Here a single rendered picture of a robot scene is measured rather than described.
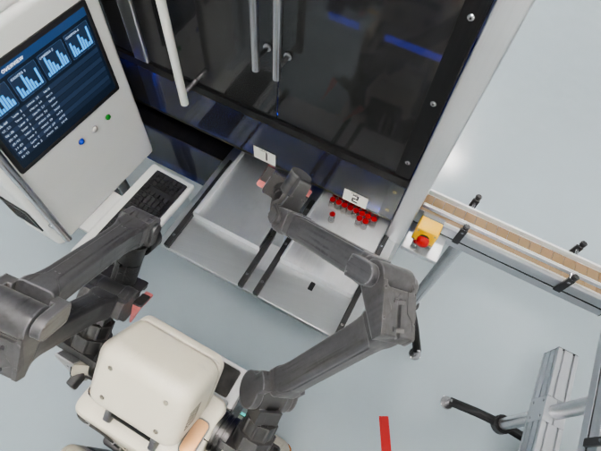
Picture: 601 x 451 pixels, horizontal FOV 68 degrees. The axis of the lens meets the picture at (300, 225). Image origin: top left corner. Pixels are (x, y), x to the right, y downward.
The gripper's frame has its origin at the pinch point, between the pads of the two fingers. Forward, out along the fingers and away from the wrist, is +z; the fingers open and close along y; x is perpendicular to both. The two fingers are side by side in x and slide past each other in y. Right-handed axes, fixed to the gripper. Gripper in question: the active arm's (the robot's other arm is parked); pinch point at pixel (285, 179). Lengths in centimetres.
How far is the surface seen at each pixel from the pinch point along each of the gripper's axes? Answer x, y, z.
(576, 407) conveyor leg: 10, -120, -15
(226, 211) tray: 29.2, 7.3, 20.2
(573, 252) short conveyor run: -27, -96, 11
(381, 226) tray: 4.0, -40.8, 19.5
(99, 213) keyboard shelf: 58, 45, 24
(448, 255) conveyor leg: 3, -73, 28
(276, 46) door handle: -30.1, 20.5, -9.6
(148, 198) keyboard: 44, 33, 28
